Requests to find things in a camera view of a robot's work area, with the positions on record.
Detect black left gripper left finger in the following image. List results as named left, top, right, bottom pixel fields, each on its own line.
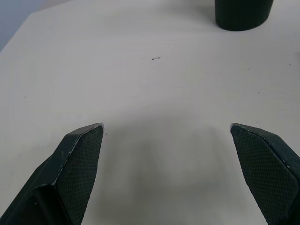
left=0, top=122, right=105, bottom=225

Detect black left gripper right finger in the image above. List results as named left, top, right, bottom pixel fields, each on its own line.
left=229, top=122, right=300, bottom=225

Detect black round pen holder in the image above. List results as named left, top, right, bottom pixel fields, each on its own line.
left=214, top=0, right=274, bottom=31

